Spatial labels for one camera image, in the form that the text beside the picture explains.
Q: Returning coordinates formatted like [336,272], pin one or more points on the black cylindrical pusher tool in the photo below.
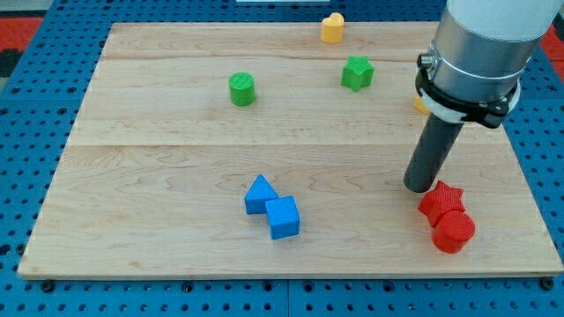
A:
[433,147]

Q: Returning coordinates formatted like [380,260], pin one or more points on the yellow hexagon block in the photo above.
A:
[418,104]

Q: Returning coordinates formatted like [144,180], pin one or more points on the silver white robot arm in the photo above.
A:
[471,73]

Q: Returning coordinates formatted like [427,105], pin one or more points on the red star block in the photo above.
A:
[441,200]

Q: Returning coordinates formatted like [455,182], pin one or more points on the red cylinder block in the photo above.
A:
[453,231]

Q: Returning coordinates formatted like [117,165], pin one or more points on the green star block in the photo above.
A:
[357,73]

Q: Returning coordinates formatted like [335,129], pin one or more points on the blue cube block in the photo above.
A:
[283,217]

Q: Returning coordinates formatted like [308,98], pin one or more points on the yellow heart block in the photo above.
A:
[332,28]

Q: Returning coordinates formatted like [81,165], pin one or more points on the blue triangle block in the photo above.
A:
[258,194]

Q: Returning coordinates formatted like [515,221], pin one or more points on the green cylinder block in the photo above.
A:
[242,89]

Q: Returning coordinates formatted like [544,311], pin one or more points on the light wooden board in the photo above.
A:
[152,179]

